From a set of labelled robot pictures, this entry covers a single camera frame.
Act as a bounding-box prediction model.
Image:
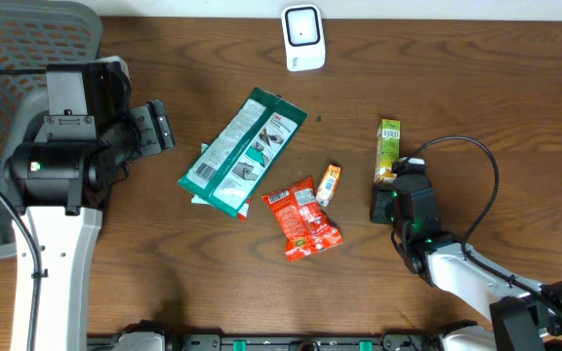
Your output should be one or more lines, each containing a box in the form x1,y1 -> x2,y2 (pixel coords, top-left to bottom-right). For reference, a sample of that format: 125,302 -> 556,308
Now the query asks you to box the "green tea carton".
374,119 -> 401,184

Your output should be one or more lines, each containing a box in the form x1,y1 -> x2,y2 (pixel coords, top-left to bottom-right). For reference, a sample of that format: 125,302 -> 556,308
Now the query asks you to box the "light green wipes pack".
186,139 -> 229,209

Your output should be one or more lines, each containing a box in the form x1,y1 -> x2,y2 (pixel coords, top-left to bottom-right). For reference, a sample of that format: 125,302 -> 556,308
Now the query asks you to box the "orange tissue pack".
316,165 -> 341,207

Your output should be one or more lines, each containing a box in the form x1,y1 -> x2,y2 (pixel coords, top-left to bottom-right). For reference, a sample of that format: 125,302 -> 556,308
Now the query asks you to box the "green white glove package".
178,87 -> 307,217

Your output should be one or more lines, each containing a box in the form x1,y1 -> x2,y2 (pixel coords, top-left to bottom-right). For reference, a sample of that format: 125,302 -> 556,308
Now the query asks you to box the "red chips bag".
261,176 -> 343,261

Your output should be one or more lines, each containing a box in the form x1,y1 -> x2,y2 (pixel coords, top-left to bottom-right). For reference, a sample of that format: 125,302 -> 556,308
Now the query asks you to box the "slim red snack packet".
237,198 -> 252,220

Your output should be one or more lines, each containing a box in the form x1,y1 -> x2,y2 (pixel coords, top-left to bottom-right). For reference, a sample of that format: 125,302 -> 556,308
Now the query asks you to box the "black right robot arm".
370,174 -> 562,350

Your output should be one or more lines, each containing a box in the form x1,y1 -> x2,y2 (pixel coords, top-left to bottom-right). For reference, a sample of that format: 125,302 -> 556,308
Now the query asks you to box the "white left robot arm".
4,57 -> 176,350

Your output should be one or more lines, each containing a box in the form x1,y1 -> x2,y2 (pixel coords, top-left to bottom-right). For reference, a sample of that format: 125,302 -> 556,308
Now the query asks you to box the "grey plastic basket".
0,0 -> 104,259

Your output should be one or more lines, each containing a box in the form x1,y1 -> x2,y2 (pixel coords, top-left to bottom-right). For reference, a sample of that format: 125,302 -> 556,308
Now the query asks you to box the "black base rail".
87,319 -> 482,351

